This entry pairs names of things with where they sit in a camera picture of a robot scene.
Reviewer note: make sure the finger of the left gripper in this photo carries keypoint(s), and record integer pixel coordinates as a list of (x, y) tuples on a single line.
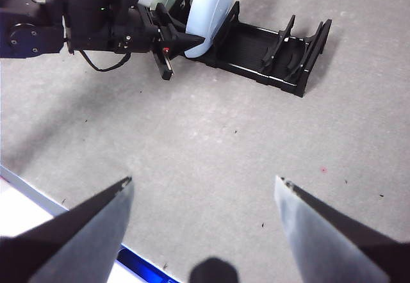
[(168, 19), (182, 41)]

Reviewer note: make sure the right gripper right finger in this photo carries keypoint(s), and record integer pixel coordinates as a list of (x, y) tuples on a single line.
[(336, 247)]

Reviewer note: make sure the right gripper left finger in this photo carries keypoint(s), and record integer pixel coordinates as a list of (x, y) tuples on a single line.
[(64, 251)]

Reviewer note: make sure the blue plate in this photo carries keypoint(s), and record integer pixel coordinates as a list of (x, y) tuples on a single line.
[(211, 7)]

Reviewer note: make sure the black plate rack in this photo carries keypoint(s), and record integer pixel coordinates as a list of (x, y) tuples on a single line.
[(250, 52)]

